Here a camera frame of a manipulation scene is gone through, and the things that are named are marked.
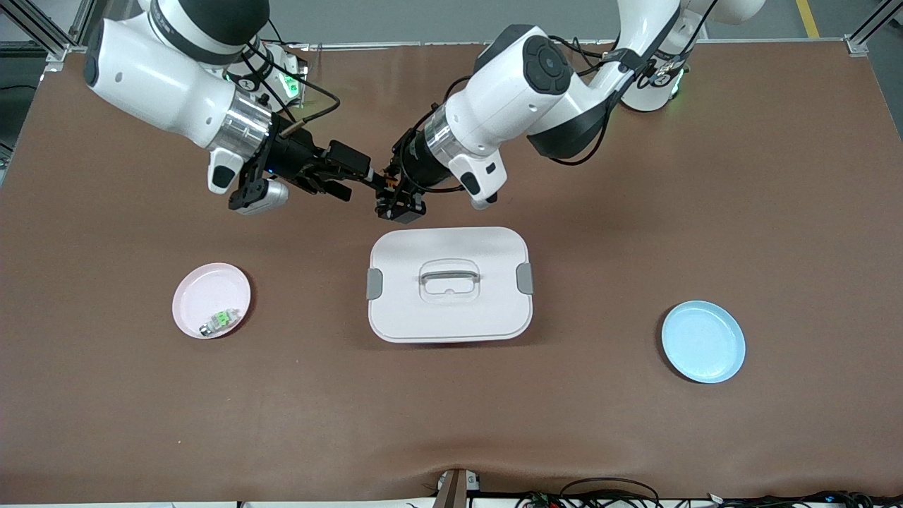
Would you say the white lidded container box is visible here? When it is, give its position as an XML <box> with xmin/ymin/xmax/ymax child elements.
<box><xmin>366</xmin><ymin>226</ymin><xmax>535</xmax><ymax>344</ymax></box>

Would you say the pink round plate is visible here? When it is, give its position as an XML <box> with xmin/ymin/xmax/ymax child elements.
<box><xmin>171</xmin><ymin>262</ymin><xmax>252</xmax><ymax>340</ymax></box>

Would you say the brown table cover mat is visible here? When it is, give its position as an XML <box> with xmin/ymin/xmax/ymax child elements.
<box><xmin>0</xmin><ymin>41</ymin><xmax>903</xmax><ymax>505</ymax></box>

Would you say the light blue round plate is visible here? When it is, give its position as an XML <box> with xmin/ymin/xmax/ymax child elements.
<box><xmin>661</xmin><ymin>300</ymin><xmax>746</xmax><ymax>385</ymax></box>

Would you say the yellow floor tape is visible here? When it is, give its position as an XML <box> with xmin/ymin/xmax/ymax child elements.
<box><xmin>795</xmin><ymin>0</ymin><xmax>820</xmax><ymax>37</ymax></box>

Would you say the grey table edge rail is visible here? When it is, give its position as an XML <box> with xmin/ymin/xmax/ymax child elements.
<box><xmin>67</xmin><ymin>39</ymin><xmax>847</xmax><ymax>54</ymax></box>

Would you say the green push button switch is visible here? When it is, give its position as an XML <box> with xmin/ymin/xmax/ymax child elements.
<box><xmin>199</xmin><ymin>309</ymin><xmax>239</xmax><ymax>337</ymax></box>

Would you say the black left arm base cable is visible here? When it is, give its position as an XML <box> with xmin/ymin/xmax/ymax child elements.
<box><xmin>547</xmin><ymin>34</ymin><xmax>616</xmax><ymax>75</ymax></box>

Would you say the aluminium frame strut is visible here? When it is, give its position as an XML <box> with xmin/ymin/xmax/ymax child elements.
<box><xmin>0</xmin><ymin>0</ymin><xmax>96</xmax><ymax>75</ymax></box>
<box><xmin>844</xmin><ymin>0</ymin><xmax>903</xmax><ymax>57</ymax></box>

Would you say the camera mount post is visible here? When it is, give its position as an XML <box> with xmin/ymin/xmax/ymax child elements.
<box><xmin>432</xmin><ymin>468</ymin><xmax>482</xmax><ymax>508</ymax></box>

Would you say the black looped cable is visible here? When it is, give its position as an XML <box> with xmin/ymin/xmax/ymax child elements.
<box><xmin>559</xmin><ymin>477</ymin><xmax>662</xmax><ymax>508</ymax></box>

